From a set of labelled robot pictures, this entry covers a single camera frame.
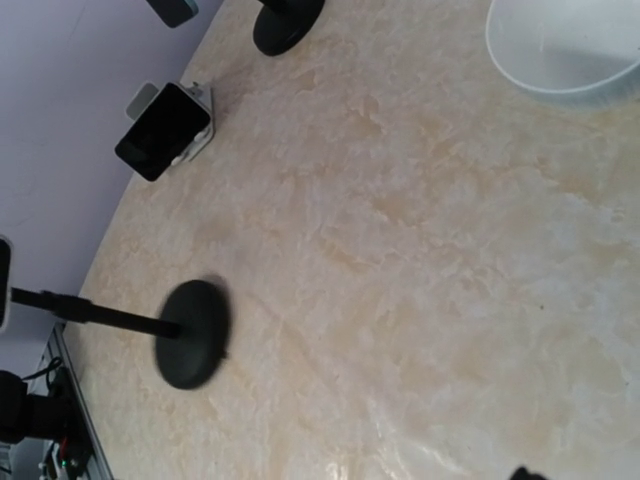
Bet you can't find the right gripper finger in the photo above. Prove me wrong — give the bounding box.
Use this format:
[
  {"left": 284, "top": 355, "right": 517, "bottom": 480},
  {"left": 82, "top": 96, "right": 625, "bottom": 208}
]
[{"left": 512, "top": 466, "right": 545, "bottom": 480}]

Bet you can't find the tall black pole stand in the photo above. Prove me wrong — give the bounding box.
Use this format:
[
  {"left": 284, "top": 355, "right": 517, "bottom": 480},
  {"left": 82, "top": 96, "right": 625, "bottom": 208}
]
[{"left": 1, "top": 279, "right": 232, "bottom": 390}]

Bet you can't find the clear-cased phone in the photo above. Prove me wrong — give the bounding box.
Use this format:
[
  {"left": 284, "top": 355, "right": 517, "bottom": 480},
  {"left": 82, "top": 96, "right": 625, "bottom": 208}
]
[{"left": 0, "top": 237, "right": 12, "bottom": 330}]

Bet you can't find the small black phone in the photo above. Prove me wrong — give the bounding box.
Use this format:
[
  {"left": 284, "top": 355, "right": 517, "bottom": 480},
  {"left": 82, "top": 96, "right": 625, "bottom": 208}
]
[{"left": 114, "top": 82, "right": 211, "bottom": 183}]

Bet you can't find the back black clamp stand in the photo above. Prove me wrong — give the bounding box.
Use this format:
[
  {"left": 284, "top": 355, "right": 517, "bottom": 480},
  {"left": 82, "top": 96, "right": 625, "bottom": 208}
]
[{"left": 253, "top": 0, "right": 325, "bottom": 57}]

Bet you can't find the back black phone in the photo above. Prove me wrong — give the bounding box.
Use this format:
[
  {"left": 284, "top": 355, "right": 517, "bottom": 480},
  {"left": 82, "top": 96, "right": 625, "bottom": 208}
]
[{"left": 147, "top": 0, "right": 199, "bottom": 29}]

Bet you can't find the white bowl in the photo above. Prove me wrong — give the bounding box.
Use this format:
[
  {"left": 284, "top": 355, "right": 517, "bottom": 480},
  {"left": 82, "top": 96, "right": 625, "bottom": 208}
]
[{"left": 485, "top": 1, "right": 639, "bottom": 109}]

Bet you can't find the front aluminium rail frame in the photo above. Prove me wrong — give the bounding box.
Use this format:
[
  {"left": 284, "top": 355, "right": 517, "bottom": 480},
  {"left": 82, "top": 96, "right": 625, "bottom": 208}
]
[{"left": 29, "top": 326, "right": 115, "bottom": 479}]

